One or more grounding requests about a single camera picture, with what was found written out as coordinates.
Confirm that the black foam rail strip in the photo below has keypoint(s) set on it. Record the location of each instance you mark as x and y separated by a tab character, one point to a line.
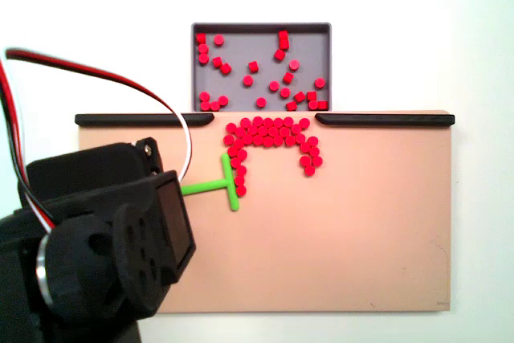
140	119
381	120

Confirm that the grey rectangular tray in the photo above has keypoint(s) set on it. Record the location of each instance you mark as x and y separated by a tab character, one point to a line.
241	46

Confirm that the beige flat board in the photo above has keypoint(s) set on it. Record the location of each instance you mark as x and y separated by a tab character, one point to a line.
321	238

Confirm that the red cylindrical granule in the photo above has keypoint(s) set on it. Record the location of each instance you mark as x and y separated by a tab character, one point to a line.
284	131
288	121
304	160
257	141
291	106
314	151
299	96
296	129
294	65
305	147
300	138
238	144
247	139
257	121
283	35
284	43
322	104
240	131
223	100
252	130
228	140
203	49
273	131
201	38
268	122
285	92
234	152
235	162
274	86
278	122
304	122
288	77
239	180
261	102
290	141
203	58
205	97
262	131
214	106
205	106
217	62
311	96
268	141
309	170
241	190
218	40
278	141
319	83
242	154
245	121
313	141
231	127
247	80
313	104
316	161
225	68
253	66
242	169
280	54

